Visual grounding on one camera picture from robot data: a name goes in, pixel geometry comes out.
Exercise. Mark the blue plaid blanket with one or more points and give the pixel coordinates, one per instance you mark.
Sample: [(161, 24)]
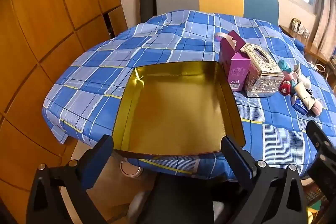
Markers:
[(92, 82)]

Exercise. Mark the patterned floor rug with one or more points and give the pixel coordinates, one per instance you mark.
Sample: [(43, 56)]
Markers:
[(315, 197)]

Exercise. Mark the gold metal tin box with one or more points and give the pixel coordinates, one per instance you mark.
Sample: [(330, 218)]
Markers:
[(170, 113)]

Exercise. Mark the teal plush toy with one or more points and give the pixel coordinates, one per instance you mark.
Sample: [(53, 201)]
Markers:
[(284, 65)]

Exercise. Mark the pink towel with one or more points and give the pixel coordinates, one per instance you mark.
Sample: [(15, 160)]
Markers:
[(316, 106)]

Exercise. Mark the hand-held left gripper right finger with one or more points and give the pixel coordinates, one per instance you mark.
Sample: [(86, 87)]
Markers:
[(236, 161)]

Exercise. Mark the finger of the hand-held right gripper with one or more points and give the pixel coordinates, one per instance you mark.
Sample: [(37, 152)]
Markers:
[(319, 137)]

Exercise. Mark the blue tissue pack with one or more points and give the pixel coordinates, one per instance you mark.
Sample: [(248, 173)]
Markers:
[(298, 107)]

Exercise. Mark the white soap bar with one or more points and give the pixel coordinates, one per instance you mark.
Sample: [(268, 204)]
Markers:
[(302, 94)]

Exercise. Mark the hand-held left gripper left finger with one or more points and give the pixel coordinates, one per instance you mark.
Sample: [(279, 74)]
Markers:
[(95, 166)]

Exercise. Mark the white metal stool frame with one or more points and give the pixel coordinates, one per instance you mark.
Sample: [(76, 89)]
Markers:
[(319, 67)]

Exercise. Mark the purple carton box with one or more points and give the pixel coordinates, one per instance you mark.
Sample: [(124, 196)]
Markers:
[(236, 69)]

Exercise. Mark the clear desk organizer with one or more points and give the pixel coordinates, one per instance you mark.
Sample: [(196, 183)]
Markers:
[(299, 27)]

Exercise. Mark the beige patterned curtain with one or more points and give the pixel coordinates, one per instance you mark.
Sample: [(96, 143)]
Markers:
[(328, 29)]

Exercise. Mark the wooden wardrobe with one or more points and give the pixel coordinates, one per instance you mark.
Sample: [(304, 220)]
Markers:
[(52, 16)]

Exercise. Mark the silver ornate tissue box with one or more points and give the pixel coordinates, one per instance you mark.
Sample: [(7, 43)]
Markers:
[(265, 77)]

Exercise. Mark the red plush toy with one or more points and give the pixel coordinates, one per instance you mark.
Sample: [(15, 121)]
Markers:
[(285, 87)]

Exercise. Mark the wooden desk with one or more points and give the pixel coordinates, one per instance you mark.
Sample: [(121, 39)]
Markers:
[(315, 53)]

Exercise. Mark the round silver disc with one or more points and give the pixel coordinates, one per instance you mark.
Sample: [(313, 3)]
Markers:
[(131, 169)]

